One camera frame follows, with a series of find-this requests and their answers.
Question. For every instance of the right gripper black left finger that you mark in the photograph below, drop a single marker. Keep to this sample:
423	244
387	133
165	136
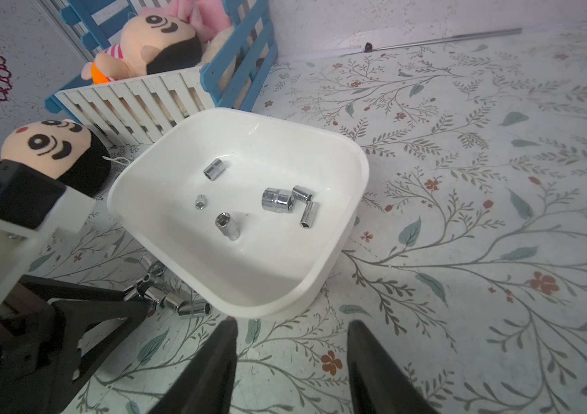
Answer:
206	385

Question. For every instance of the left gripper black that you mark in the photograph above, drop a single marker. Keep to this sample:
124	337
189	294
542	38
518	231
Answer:
41	366

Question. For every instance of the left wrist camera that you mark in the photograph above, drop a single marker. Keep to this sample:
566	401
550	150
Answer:
33	209

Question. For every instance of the chrome socket long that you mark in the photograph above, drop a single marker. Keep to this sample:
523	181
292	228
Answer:
194	309

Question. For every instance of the small chrome socket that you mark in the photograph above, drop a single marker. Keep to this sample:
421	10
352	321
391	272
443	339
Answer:
201	202

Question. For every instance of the plush doll in crib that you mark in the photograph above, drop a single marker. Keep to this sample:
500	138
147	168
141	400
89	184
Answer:
149	44

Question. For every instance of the large chrome socket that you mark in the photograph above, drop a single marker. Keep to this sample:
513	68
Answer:
277	200

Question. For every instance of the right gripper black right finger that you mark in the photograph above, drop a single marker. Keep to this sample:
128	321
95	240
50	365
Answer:
377	385

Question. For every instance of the blue white toy crib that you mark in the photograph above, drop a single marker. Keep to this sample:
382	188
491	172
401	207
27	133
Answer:
142	110

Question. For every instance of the pink blanket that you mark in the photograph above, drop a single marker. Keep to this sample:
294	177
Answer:
207	17

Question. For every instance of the white plastic storage box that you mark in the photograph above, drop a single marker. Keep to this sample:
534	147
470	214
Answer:
276	268

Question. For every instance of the plush doll on table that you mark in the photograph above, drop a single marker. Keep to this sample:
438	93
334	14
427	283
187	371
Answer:
62	150

